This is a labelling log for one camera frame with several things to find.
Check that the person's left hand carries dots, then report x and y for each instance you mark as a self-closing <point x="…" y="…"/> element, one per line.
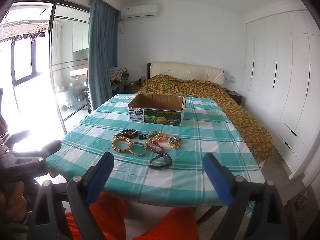
<point x="13" y="200"/>

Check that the amber bangle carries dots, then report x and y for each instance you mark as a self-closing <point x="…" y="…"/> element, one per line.
<point x="137" y="143"/>

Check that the white wardrobe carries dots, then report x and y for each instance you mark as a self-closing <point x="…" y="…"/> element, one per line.
<point x="282" y="80"/>

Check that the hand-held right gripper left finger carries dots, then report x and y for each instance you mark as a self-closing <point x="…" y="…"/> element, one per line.
<point x="100" y="173"/>

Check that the pile of clothes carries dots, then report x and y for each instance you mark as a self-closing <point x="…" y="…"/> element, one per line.
<point x="117" y="76"/>

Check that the white air conditioner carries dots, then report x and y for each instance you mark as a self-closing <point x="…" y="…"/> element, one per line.
<point x="140" y="11"/>

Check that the orange knitted pants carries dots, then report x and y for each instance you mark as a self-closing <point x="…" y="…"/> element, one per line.
<point x="110" y="212"/>

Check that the blue curtain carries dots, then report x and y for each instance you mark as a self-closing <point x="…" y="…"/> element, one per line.
<point x="102" y="55"/>

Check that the ceiling drying rack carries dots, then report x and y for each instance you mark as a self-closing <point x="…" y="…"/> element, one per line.
<point x="25" y="28"/>

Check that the orange floral bedspread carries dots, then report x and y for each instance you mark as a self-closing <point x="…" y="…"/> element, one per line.
<point x="225" y="100"/>

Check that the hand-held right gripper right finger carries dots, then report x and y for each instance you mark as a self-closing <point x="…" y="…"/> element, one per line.
<point x="217" y="177"/>

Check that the black framed glass door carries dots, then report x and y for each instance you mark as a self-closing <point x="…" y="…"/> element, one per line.
<point x="53" y="55"/>

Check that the black wristband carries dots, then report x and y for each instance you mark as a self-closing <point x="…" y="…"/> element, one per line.
<point x="168" y="158"/>

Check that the printed cardboard box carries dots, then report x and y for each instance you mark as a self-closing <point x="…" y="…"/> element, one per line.
<point x="160" y="116"/>

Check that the brown wooden furniture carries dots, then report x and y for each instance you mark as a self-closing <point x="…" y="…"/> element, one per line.
<point x="307" y="217"/>

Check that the washing machine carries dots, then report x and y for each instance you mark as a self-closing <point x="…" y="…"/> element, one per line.
<point x="78" y="92"/>

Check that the dark wooden nightstand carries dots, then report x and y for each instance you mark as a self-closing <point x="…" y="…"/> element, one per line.
<point x="132" y="88"/>
<point x="235" y="97"/>

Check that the green checked tablecloth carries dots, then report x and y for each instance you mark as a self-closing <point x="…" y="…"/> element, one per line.
<point x="200" y="130"/>

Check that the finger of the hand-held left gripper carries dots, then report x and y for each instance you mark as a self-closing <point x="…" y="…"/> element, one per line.
<point x="50" y="148"/>

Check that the cream padded headboard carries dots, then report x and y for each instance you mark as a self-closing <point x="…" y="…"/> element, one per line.
<point x="187" y="71"/>

